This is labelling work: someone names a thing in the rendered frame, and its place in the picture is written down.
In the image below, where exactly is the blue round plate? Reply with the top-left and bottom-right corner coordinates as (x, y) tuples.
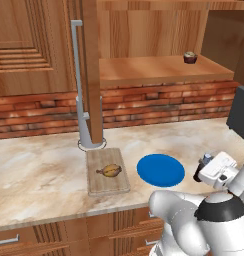
(136, 153), (186, 188)

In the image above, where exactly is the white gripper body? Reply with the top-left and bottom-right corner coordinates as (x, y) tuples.
(197, 151), (239, 190)

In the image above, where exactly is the open wooden wall cabinet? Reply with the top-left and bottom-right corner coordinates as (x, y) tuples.
(96, 0), (244, 90)

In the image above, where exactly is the brown chicken drumstick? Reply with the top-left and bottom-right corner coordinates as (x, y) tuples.
(95, 163), (123, 178)

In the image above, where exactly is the long grey door handle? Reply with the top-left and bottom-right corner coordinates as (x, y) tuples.
(70, 19), (91, 122)

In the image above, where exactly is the wide wooden drawer front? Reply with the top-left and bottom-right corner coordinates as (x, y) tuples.
(0, 217), (88, 256)

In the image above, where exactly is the wooden cabinet door, opened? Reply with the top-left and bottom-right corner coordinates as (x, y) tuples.
(80, 0), (105, 145)

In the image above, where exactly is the narrow wooden drawer front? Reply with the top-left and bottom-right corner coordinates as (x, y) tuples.
(85, 206), (166, 256)

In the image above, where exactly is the wooden cutting board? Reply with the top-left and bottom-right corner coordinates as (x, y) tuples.
(85, 147), (132, 197)

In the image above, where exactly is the grey cylinder with ring base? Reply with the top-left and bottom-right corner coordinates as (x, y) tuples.
(75, 95), (107, 153)

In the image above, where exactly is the black appliance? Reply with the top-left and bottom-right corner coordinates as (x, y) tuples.
(225, 85), (244, 145)

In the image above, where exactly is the wooden panelled cabinet door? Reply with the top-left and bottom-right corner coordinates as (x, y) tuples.
(0, 0), (84, 98)

